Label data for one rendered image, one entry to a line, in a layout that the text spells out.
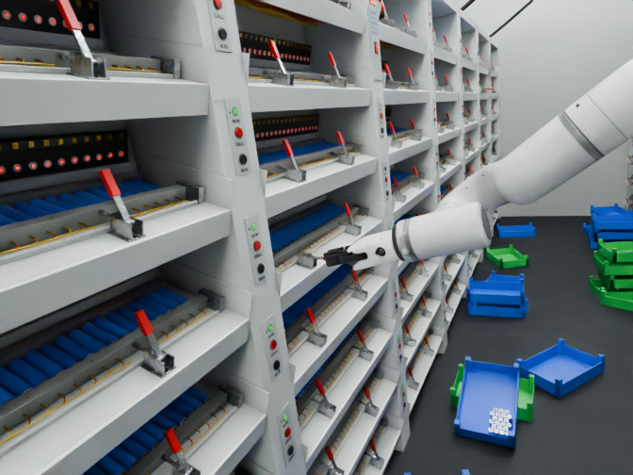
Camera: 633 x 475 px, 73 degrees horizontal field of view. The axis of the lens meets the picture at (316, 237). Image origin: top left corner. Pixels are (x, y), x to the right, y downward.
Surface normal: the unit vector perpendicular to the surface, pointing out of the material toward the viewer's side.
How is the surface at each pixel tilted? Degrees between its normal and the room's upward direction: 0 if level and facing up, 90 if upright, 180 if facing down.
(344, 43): 90
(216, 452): 16
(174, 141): 90
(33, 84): 106
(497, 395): 23
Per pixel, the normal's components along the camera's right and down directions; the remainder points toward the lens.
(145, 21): -0.46, 0.28
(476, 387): -0.29, -0.77
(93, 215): 0.88, 0.29
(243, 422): 0.13, -0.92
